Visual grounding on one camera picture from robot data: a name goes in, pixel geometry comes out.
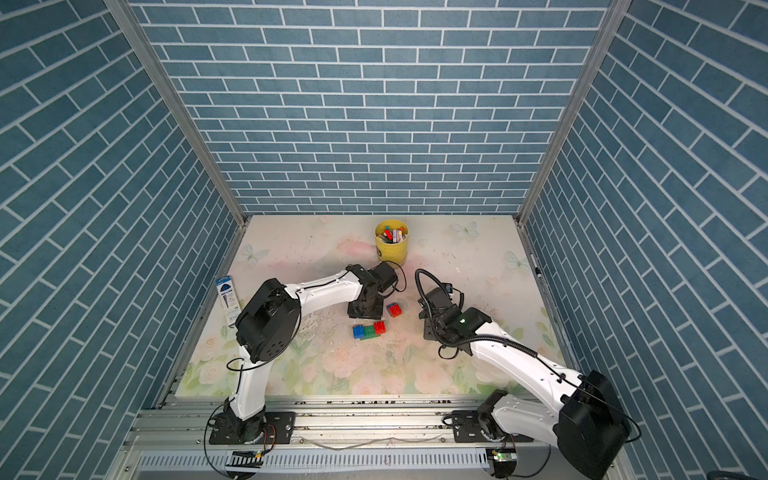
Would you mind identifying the green lego plate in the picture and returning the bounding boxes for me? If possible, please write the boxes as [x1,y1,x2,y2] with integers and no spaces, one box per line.
[361,325,379,340]

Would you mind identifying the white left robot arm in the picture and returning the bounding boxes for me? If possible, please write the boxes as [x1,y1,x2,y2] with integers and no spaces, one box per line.
[221,262,399,444]

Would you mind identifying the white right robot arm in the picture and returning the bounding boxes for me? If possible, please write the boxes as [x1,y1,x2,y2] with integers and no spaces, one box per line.
[419,286,632,479]

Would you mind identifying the markers in cup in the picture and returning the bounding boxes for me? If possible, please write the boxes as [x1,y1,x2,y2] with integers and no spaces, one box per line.
[378,225,406,244]

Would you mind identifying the yellow cup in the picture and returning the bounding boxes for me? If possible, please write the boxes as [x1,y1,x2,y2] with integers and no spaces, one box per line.
[375,220,409,265]

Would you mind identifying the white blue pen box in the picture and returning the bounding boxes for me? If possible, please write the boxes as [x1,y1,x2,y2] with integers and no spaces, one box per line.
[215,275,241,328]

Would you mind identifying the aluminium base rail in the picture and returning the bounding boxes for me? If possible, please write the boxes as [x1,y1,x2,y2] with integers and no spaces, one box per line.
[107,392,619,475]

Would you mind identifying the aluminium corner post right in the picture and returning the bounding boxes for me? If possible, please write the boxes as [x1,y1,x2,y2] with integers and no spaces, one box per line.
[517,0,631,229]

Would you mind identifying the aluminium corner post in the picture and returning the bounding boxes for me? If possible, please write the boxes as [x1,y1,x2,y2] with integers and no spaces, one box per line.
[517,0,631,229]
[104,0,247,228]

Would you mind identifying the aluminium corner post left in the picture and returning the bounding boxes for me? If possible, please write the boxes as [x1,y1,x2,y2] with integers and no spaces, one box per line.
[104,0,247,228]

